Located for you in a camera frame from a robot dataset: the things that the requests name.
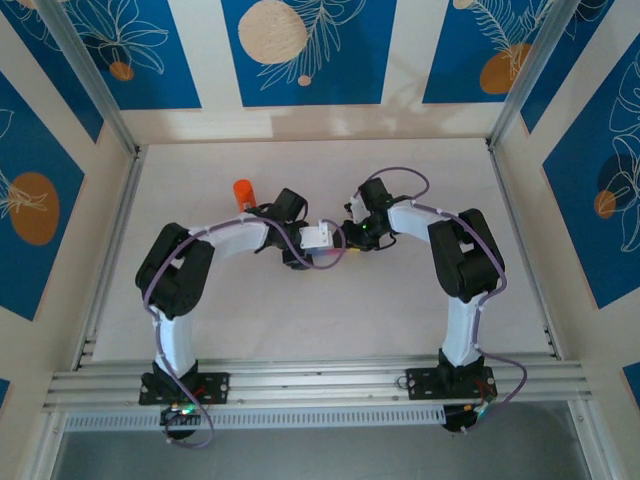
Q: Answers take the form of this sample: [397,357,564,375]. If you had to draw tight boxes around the aluminium frame post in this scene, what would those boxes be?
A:
[35,0,142,157]
[487,0,585,151]

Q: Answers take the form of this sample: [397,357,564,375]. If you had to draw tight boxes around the white slotted cable duct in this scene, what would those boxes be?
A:
[64,405,446,431]

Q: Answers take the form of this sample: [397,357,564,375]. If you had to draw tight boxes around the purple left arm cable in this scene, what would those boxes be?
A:
[143,214,349,451]

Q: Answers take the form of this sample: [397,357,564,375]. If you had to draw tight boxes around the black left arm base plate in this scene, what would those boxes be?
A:
[138,372,231,406]

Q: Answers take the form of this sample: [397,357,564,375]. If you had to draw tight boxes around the aluminium side rail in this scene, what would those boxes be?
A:
[73,144,147,371]
[487,142,562,359]

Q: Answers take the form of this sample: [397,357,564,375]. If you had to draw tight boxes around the aluminium cross rail beam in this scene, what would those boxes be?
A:
[42,355,594,412]

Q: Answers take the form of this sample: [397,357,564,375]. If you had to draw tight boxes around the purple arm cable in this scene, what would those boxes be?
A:
[143,214,349,451]
[362,166,530,436]

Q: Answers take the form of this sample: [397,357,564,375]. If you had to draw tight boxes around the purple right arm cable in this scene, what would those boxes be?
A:
[362,166,530,436]

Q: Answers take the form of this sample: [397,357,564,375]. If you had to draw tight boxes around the orange pill bottle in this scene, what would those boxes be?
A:
[232,178,257,211]

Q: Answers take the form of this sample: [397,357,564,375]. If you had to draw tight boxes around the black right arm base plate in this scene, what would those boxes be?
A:
[405,366,497,401]

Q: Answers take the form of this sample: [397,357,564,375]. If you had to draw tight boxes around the blue floral wall poster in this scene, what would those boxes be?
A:
[542,34,640,311]
[221,0,399,108]
[422,0,561,105]
[0,69,86,322]
[54,0,204,112]

